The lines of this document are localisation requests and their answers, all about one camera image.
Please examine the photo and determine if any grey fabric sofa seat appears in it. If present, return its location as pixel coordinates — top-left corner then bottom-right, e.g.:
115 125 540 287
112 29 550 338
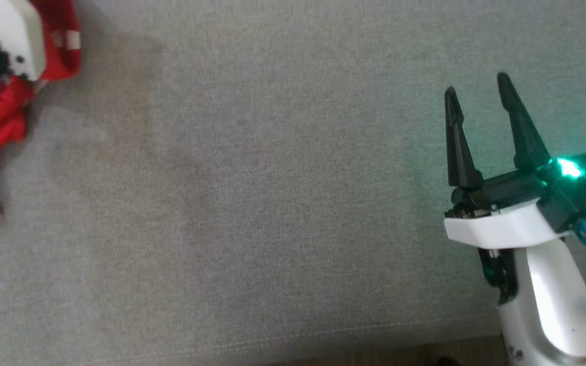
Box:
0 0 586 366

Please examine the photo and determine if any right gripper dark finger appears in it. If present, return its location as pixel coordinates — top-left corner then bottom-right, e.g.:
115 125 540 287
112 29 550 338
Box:
496 72 552 171
445 86 483 190

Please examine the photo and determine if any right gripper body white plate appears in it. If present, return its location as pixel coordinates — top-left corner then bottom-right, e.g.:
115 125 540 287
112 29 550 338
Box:
445 170 578 250

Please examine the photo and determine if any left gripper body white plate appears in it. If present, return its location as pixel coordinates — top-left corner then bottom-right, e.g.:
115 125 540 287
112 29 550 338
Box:
0 0 46 82

